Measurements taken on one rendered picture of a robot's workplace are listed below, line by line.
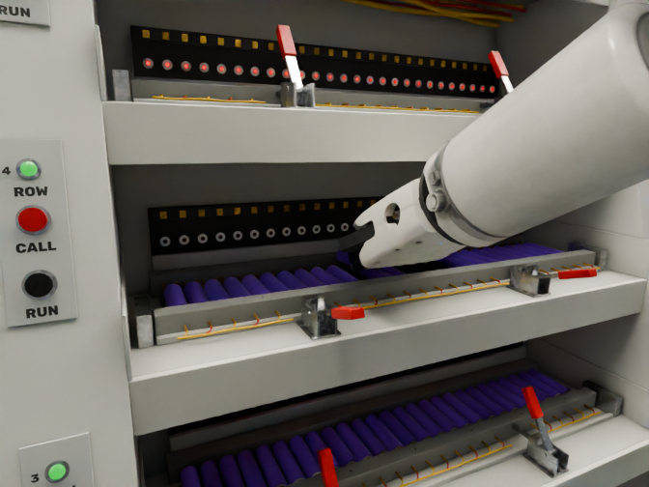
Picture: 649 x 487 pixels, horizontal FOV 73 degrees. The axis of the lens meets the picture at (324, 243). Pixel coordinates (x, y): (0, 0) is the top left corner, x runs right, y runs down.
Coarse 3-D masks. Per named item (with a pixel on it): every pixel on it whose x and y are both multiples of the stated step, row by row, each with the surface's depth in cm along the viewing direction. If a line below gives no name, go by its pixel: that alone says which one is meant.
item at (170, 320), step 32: (544, 256) 57; (576, 256) 58; (320, 288) 44; (352, 288) 44; (384, 288) 46; (416, 288) 48; (448, 288) 50; (480, 288) 49; (160, 320) 37; (192, 320) 38; (224, 320) 39; (288, 320) 40
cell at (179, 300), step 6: (168, 288) 45; (174, 288) 44; (180, 288) 45; (168, 294) 43; (174, 294) 43; (180, 294) 43; (168, 300) 42; (174, 300) 41; (180, 300) 41; (168, 306) 41
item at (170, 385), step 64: (192, 256) 50; (256, 256) 53; (640, 256) 56; (128, 320) 41; (384, 320) 42; (448, 320) 43; (512, 320) 47; (576, 320) 51; (128, 384) 31; (192, 384) 33; (256, 384) 35; (320, 384) 38
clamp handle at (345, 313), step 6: (318, 300) 39; (324, 300) 39; (318, 306) 39; (324, 306) 39; (318, 312) 38; (324, 312) 37; (330, 312) 36; (336, 312) 35; (342, 312) 34; (348, 312) 33; (354, 312) 33; (360, 312) 33; (336, 318) 35; (342, 318) 34; (348, 318) 33; (354, 318) 33; (360, 318) 33
